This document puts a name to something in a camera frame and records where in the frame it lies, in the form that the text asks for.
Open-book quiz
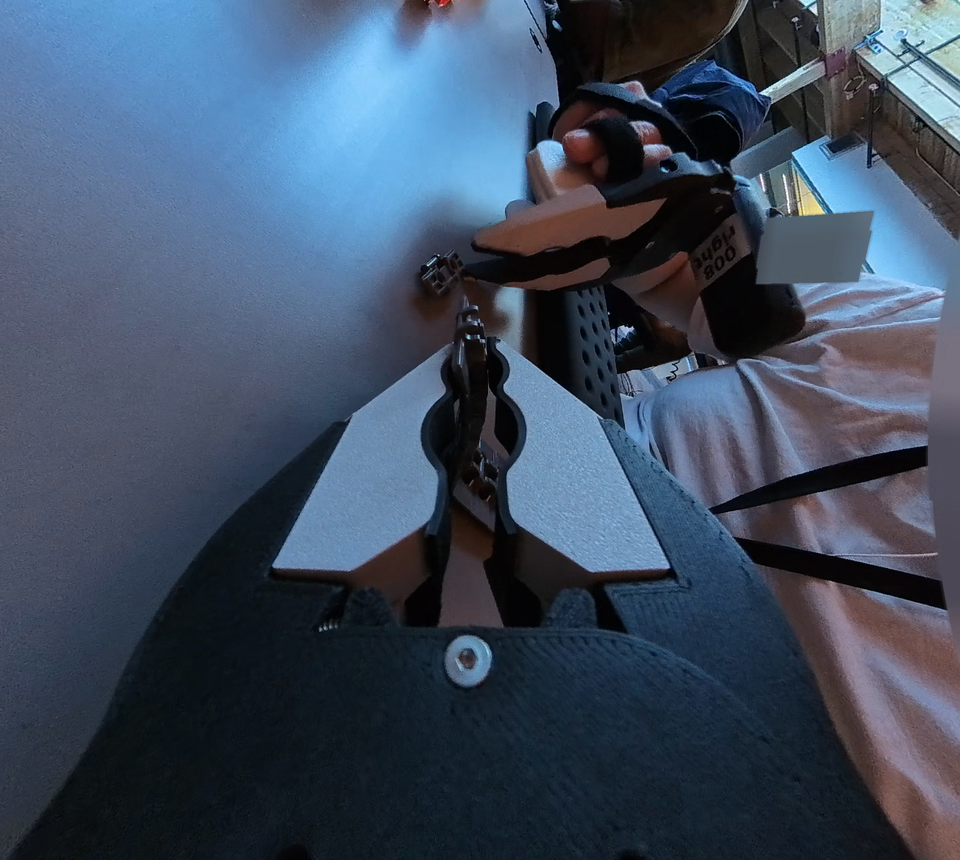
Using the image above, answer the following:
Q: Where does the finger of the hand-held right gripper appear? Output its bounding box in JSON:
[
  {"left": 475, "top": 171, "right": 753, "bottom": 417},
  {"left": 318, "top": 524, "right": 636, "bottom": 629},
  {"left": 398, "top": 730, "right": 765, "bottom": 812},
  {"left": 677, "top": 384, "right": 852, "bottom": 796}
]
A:
[
  {"left": 461, "top": 242, "right": 625, "bottom": 293},
  {"left": 472, "top": 182, "right": 610, "bottom": 257}
]

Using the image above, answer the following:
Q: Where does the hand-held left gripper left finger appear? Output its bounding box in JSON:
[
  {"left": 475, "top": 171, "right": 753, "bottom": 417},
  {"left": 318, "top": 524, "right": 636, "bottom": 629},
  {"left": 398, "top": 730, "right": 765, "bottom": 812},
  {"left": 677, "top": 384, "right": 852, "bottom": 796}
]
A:
[{"left": 271, "top": 339, "right": 470, "bottom": 587}]

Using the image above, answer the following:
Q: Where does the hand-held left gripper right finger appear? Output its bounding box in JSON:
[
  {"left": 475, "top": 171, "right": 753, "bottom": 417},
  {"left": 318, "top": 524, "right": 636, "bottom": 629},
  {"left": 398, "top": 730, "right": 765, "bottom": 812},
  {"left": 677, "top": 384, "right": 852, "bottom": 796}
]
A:
[{"left": 483, "top": 337, "right": 671, "bottom": 600}]

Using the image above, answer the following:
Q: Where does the small black track link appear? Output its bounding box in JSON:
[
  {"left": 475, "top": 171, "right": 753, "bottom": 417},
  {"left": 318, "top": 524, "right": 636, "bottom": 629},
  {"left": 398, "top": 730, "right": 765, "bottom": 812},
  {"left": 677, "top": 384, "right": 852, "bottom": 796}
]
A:
[{"left": 418, "top": 251, "right": 465, "bottom": 300}]

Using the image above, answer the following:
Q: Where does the black toy track chain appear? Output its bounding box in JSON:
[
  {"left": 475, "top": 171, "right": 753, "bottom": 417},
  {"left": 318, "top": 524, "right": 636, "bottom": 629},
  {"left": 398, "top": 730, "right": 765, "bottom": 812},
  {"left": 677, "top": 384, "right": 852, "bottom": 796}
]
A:
[{"left": 446, "top": 298, "right": 515, "bottom": 524}]

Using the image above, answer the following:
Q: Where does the person's right forearm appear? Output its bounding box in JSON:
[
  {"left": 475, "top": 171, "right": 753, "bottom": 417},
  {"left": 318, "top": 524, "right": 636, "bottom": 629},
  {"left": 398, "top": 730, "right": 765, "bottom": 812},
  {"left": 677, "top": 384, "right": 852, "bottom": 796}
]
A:
[{"left": 618, "top": 260, "right": 710, "bottom": 355}]

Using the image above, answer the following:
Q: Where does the grey desk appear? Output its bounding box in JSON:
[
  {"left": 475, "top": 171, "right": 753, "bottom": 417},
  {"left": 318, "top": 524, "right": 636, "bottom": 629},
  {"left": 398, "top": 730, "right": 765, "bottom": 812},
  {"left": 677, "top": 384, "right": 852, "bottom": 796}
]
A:
[{"left": 0, "top": 0, "right": 571, "bottom": 839}]

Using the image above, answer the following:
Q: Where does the person's right hand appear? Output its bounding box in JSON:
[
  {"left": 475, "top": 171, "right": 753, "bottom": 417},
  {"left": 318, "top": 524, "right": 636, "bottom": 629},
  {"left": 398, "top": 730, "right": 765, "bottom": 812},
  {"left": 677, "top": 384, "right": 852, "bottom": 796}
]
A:
[{"left": 551, "top": 80, "right": 699, "bottom": 182}]

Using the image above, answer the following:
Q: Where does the black perforated panel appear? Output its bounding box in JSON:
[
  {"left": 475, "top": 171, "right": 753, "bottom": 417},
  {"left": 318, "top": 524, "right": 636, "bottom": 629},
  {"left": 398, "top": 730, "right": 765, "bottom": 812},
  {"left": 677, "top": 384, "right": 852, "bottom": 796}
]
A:
[{"left": 525, "top": 103, "right": 627, "bottom": 426}]

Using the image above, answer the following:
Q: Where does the blue cloth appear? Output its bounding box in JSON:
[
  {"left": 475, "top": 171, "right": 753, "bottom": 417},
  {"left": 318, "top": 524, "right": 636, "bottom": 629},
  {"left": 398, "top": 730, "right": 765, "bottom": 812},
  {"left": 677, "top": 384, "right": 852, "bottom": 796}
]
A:
[{"left": 648, "top": 60, "right": 774, "bottom": 152}]

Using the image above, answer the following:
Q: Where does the wooden window ledge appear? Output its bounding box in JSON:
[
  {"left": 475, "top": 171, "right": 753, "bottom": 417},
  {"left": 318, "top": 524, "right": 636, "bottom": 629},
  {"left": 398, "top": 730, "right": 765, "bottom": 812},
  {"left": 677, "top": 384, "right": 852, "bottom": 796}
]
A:
[{"left": 855, "top": 0, "right": 960, "bottom": 239}]

